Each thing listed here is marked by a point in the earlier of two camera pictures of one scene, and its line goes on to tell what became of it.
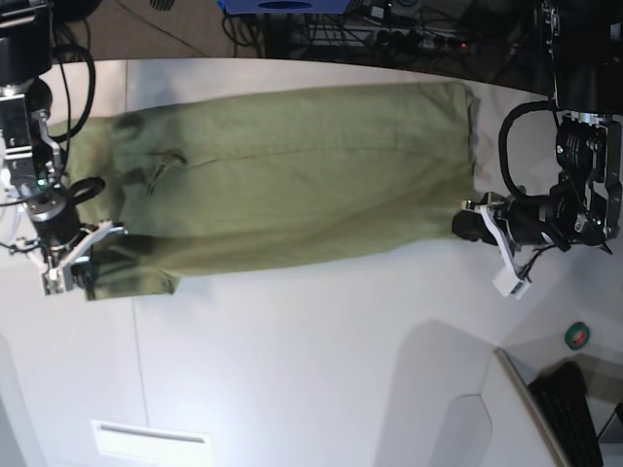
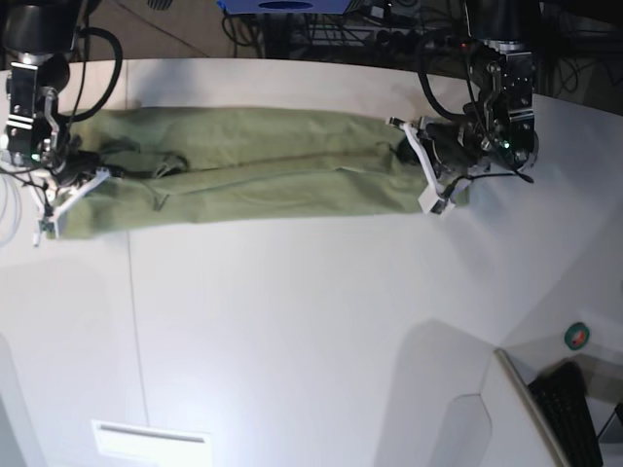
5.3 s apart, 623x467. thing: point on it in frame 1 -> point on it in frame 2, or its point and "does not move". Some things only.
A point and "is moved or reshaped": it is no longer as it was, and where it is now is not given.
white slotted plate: [143, 444] does not move
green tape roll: [577, 336] does not move
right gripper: [525, 219] -> [458, 147]
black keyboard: [559, 391] does not move
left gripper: [55, 217] -> [68, 166]
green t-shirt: [243, 182] is moved or reshaped
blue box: [284, 7] does not move
